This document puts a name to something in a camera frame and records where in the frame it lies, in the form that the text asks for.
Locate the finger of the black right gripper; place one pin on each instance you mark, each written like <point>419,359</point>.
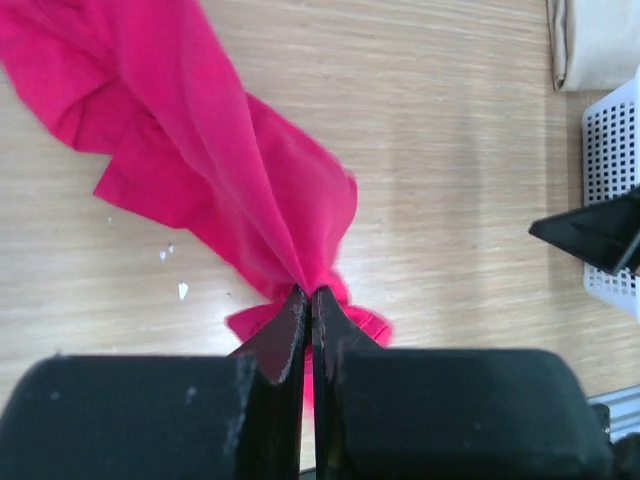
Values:
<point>604,235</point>

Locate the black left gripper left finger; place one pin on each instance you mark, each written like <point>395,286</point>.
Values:
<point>164,417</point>

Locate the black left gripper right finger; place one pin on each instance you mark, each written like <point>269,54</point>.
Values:
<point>446,413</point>

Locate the pink red t shirt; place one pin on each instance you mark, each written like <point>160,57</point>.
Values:
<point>149,84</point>

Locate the white perforated plastic basket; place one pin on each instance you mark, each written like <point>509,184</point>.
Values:
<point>610,160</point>

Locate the folded beige t shirt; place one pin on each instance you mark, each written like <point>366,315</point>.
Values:
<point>594,44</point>

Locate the aluminium frame rail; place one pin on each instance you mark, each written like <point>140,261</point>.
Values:
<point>620,410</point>

